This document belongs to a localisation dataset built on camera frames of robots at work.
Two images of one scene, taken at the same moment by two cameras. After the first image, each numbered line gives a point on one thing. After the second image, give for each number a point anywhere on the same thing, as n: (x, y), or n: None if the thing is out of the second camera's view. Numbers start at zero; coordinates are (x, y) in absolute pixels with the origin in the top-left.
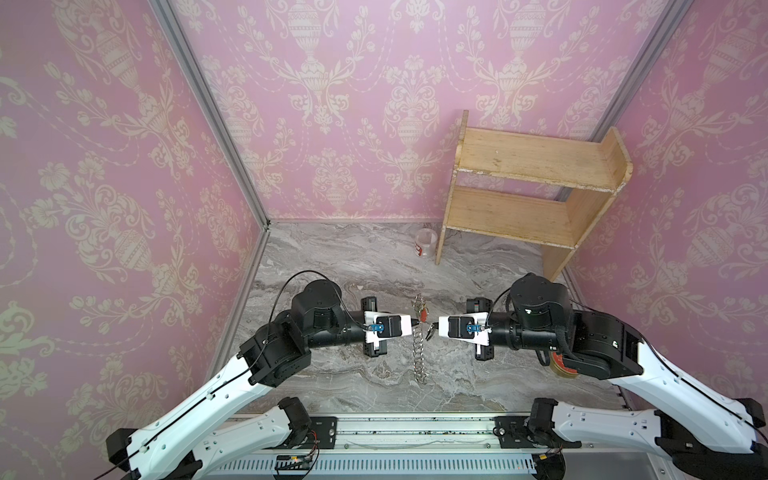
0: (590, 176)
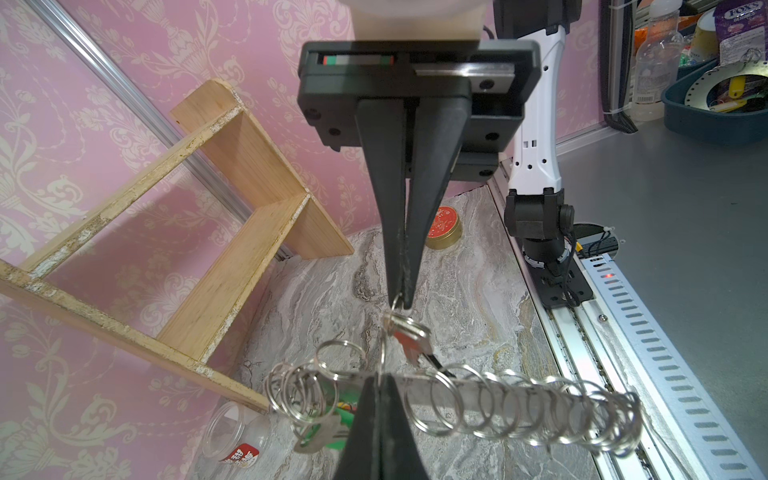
0: (296, 228)
